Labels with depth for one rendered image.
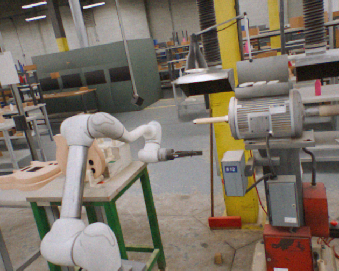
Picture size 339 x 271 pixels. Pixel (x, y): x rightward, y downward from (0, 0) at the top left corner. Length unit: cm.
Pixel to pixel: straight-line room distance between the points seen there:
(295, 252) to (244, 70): 106
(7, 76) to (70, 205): 192
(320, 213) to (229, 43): 148
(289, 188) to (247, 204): 134
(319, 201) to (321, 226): 15
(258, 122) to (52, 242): 119
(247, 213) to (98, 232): 189
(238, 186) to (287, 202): 31
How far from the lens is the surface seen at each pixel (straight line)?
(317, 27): 193
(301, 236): 203
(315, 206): 205
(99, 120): 173
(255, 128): 185
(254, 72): 201
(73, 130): 183
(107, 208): 211
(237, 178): 174
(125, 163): 245
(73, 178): 179
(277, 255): 209
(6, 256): 304
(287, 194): 192
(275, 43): 1081
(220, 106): 291
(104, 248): 163
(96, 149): 215
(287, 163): 195
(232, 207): 325
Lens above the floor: 172
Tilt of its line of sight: 15 degrees down
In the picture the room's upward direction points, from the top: 10 degrees counter-clockwise
